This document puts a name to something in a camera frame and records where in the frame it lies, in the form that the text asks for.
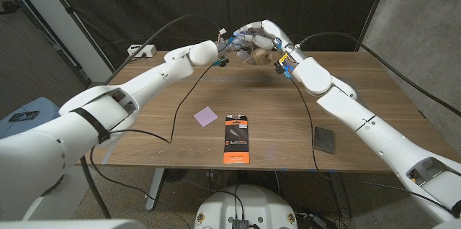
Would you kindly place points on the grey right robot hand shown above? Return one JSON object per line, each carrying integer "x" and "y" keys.
{"x": 268, "y": 32}

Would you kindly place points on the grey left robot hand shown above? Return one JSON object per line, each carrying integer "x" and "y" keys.
{"x": 239, "y": 49}

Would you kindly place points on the brown twine spool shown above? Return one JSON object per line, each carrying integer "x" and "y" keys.
{"x": 262, "y": 57}

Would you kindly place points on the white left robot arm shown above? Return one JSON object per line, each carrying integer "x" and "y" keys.
{"x": 151, "y": 77}

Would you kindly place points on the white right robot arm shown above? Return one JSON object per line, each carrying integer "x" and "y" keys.
{"x": 360, "y": 121}

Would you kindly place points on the purple sticky note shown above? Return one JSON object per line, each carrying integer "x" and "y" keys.
{"x": 205, "y": 116}

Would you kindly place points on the orange black retail package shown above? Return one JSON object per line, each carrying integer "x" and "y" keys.
{"x": 236, "y": 139}

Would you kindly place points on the black backdrop curtain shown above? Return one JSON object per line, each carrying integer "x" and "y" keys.
{"x": 324, "y": 5}

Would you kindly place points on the white power strip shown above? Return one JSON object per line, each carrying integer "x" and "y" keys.
{"x": 140, "y": 50}

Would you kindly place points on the small black box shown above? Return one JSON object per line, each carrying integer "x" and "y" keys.
{"x": 324, "y": 139}

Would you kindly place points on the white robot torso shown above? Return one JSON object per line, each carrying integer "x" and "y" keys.
{"x": 248, "y": 204}

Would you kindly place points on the grey table leg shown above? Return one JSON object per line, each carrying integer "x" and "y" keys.
{"x": 339, "y": 193}
{"x": 155, "y": 189}

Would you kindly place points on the floor power strip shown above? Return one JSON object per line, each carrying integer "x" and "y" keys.
{"x": 312, "y": 220}

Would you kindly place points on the small black patterned item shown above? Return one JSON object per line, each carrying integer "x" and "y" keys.
{"x": 23, "y": 116}

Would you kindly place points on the blue bag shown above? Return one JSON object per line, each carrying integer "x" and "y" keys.
{"x": 14, "y": 128}

